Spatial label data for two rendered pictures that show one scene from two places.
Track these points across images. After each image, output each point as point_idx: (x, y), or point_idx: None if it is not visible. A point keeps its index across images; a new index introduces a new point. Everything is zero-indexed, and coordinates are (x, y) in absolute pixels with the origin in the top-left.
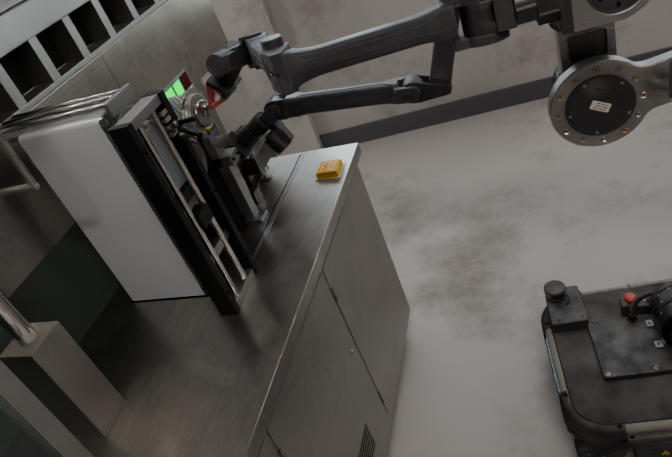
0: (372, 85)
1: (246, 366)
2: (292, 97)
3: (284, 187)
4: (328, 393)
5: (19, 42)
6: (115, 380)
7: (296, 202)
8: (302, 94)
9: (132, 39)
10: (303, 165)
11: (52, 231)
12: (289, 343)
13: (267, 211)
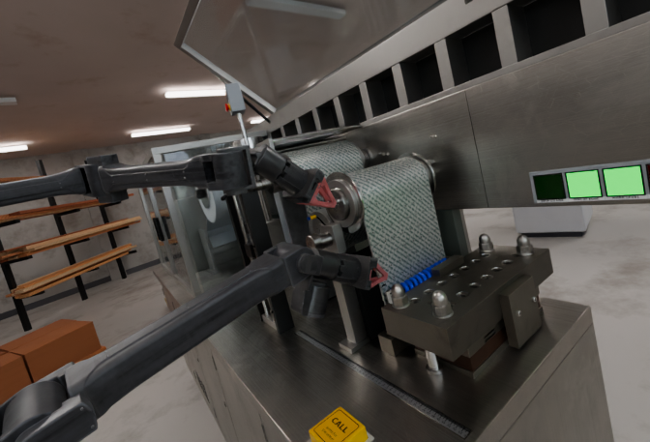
0: (124, 340)
1: None
2: (255, 259)
3: (382, 378)
4: (246, 427)
5: (382, 69)
6: None
7: (329, 379)
8: (248, 268)
9: (545, 73)
10: (417, 419)
11: None
12: (206, 339)
13: (351, 352)
